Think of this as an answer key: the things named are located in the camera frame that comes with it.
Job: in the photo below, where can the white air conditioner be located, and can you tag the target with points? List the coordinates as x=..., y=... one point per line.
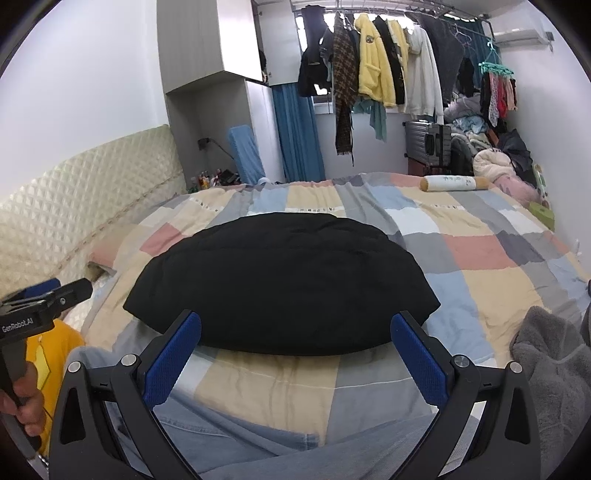
x=521, y=38

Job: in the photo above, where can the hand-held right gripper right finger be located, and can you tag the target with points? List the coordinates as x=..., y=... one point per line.
x=418, y=357

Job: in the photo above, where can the pile of clothes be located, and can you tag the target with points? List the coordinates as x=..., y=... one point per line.
x=498, y=157

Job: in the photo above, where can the green clip hanger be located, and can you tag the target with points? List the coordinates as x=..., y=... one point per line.
x=496, y=68

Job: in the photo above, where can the black hanging garment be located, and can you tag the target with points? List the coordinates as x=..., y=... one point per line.
x=392, y=50

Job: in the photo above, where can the black wall charger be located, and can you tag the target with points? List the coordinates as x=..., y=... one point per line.
x=203, y=143

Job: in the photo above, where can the teal hanging garment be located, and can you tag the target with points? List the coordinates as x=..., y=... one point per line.
x=376, y=122

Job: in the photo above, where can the group of cosmetic bottles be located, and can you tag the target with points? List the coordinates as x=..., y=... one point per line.
x=203, y=181

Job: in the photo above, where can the pink pillow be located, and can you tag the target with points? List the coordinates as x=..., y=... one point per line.
x=111, y=251

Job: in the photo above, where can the blue curtain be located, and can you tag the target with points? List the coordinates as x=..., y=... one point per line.
x=298, y=134

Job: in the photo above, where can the white bolster pillow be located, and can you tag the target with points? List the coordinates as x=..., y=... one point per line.
x=455, y=182

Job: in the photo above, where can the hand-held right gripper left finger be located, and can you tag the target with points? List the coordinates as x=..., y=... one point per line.
x=173, y=357

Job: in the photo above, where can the yellow fleece jacket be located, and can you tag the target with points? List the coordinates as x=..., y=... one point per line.
x=371, y=64

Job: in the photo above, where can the black padded jacket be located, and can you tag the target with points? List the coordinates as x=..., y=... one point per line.
x=277, y=277

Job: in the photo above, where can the black hanging jacket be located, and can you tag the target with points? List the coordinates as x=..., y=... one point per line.
x=314, y=64

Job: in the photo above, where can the person's left hand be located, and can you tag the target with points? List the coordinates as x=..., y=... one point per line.
x=32, y=410

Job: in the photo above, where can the grey wardrobe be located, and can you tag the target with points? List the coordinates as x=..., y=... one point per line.
x=194, y=46

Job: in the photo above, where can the white hoodie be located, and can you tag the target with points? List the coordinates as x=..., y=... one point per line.
x=422, y=78

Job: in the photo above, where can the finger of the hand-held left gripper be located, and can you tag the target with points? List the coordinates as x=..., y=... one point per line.
x=74, y=293
x=39, y=287

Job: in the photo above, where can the grey fleece garment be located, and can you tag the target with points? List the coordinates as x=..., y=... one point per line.
x=554, y=392

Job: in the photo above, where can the green box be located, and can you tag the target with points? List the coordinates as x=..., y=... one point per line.
x=541, y=214

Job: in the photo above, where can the yellow garment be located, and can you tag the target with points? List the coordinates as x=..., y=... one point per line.
x=55, y=350

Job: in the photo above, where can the person's blue jeans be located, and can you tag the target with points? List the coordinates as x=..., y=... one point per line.
x=258, y=457

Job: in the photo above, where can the hanging socks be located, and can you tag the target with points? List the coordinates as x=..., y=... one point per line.
x=496, y=99

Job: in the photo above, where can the silver suitcase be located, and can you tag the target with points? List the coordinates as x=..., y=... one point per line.
x=427, y=145

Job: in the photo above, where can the cream quilted headboard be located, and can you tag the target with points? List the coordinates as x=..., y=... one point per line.
x=69, y=207

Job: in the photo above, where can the small black box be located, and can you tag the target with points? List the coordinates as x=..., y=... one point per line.
x=229, y=177

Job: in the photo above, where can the dark grey hanging garment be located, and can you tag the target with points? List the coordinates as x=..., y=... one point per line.
x=445, y=50

